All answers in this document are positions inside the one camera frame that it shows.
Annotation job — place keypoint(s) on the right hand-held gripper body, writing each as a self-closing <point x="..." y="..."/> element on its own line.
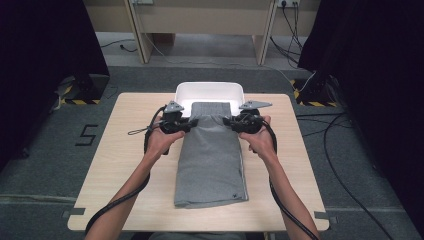
<point x="248" y="123"/>

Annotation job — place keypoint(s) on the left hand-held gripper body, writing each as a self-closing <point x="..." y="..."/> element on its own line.
<point x="173" y="125"/>

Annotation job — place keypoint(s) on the white plastic bin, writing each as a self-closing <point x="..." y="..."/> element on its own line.
<point x="210" y="91"/>

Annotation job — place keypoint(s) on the grey pants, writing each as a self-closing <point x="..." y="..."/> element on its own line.
<point x="210" y="160"/>

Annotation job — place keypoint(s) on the person's left hand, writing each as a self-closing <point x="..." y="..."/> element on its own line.
<point x="160" y="141"/>

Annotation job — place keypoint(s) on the person's right hand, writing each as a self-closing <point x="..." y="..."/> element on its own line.
<point x="261" y="143"/>

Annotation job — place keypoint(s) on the yellow black hazard tape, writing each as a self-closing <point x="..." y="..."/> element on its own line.
<point x="316" y="104"/>
<point x="80" y="102"/>

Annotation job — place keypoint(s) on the black stand base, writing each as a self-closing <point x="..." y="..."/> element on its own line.
<point x="316" y="91"/>
<point x="93" y="86"/>

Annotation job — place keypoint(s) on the beige wooden desk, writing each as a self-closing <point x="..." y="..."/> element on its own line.
<point x="200" y="20"/>

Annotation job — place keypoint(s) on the person's grey clothing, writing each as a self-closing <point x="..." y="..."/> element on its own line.
<point x="200" y="236"/>

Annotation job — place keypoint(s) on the grey floor tape piece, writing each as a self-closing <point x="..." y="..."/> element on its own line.
<point x="76" y="211"/>
<point x="321" y="215"/>

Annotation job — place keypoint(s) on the black curtain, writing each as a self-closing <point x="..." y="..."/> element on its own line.
<point x="376" y="66"/>
<point x="40" y="66"/>

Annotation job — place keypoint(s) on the white wall socket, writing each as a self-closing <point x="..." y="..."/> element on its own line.
<point x="288" y="3"/>

